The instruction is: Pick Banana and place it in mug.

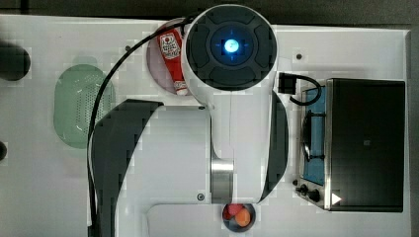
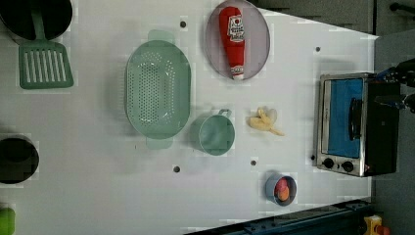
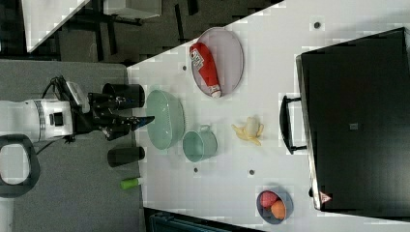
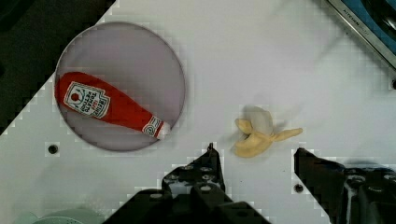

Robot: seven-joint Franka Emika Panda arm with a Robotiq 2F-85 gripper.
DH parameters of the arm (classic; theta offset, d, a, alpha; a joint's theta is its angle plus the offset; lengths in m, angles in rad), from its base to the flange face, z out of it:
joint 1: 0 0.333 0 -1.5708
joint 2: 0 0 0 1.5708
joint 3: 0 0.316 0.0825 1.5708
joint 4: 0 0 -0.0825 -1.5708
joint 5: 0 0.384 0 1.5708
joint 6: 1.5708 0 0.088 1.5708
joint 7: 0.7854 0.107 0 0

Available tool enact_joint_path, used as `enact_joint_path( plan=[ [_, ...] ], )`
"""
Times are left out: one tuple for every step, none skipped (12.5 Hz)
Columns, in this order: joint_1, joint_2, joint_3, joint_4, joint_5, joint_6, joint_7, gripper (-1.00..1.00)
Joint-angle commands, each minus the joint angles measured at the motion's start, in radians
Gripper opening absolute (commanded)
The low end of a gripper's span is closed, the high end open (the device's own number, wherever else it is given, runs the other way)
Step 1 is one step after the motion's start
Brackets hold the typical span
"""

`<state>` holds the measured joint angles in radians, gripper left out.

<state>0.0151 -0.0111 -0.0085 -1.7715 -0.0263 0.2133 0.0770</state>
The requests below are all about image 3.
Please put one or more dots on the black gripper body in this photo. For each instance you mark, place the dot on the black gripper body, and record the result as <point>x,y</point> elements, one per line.
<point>101,117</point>

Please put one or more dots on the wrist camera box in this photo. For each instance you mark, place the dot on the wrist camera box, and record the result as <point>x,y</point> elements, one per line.
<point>75,93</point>

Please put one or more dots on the red plush ketchup bottle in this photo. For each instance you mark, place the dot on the red plush ketchup bottle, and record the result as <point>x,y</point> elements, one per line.
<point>203,61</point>

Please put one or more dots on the red plush fruit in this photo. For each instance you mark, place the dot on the red plush fruit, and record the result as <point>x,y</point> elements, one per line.
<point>267,199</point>

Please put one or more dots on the small blue-grey bowl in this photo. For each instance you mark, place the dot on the small blue-grey bowl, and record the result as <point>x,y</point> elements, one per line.
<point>266,213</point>

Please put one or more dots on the orange plush fruit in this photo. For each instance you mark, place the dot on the orange plush fruit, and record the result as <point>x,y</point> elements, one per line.
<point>278,210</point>

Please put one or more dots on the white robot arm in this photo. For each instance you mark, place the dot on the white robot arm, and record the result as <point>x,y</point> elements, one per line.
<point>25,123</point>

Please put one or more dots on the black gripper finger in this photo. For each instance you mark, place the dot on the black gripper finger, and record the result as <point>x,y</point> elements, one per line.
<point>127,103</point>
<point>138,122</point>

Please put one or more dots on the green mug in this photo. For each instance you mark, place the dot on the green mug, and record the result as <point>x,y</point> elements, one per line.
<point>199,145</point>

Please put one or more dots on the black cup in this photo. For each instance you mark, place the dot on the black cup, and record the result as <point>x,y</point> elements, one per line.
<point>131,91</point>

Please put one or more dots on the black cylinder container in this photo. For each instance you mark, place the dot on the black cylinder container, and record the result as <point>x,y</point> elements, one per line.
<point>121,156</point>

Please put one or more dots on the green bottle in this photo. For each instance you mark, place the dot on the green bottle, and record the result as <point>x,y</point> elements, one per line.
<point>131,183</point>

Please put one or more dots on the black toaster oven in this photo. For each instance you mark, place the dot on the black toaster oven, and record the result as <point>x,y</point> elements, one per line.
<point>355,107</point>

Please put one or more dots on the green colander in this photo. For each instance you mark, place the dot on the green colander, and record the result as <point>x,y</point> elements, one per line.
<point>168,126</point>

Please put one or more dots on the grey oval plate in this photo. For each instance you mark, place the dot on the grey oval plate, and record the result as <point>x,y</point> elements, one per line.
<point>228,56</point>

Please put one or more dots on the peeled plush banana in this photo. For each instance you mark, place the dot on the peeled plush banana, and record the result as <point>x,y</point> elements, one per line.
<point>250,131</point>

